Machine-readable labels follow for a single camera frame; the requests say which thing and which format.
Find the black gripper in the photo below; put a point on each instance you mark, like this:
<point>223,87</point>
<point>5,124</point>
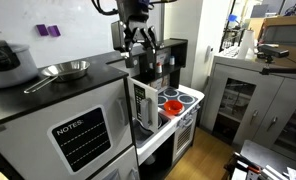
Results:
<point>134,13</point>

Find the white toy microwave door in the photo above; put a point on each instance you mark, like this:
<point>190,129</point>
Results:
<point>153,100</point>

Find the orange plastic bowl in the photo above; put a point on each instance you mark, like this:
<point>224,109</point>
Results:
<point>173,107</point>

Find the small grey stove burner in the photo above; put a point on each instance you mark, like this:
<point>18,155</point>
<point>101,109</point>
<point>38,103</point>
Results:
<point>162,100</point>
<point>171,92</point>

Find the large grey stove burner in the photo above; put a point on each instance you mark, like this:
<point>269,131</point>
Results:
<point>186,99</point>

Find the dark grey stove panel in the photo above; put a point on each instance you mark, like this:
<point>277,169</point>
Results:
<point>188,107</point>

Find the white toy oven door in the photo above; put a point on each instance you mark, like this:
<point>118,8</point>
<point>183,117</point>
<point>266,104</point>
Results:
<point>184,140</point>

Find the grey metal glass-door cabinet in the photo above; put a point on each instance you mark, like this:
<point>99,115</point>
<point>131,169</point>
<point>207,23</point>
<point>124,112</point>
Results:
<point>274,100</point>

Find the white shaker orange cap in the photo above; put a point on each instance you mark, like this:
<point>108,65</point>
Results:
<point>158,67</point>

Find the white shaker blue cap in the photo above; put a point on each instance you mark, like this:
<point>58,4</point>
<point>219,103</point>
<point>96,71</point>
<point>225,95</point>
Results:
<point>172,60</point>

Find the toy kitchen unit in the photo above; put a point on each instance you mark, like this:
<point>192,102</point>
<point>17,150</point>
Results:
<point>88,71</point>

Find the steel frying pan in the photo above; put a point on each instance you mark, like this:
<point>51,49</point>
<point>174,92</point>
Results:
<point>66,70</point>

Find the grey sink basin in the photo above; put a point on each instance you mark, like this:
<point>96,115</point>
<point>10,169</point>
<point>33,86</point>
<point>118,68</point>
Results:
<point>143,138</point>

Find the purple cup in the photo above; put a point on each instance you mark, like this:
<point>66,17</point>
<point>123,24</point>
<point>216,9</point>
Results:
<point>54,30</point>

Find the purple magnet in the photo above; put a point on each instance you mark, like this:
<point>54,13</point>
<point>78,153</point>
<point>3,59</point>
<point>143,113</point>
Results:
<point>42,30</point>

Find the black notes chalkboard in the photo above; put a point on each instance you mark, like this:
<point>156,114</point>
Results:
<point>81,140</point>

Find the white paper towel roll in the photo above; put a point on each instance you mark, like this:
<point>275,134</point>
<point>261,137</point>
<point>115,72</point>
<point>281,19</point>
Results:
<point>246,43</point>

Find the steel saucepan with lid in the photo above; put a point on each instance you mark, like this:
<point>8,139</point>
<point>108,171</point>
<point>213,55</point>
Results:
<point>8,66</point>

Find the wooden crate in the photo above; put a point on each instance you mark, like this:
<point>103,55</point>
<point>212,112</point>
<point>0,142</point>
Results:
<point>281,26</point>

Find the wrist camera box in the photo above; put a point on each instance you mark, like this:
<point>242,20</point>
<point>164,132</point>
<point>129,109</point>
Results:
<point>118,36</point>

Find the black camera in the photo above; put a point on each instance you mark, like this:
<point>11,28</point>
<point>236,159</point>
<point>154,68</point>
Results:
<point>273,50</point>

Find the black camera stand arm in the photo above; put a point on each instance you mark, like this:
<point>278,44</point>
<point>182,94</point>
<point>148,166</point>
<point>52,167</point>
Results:
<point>284,70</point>

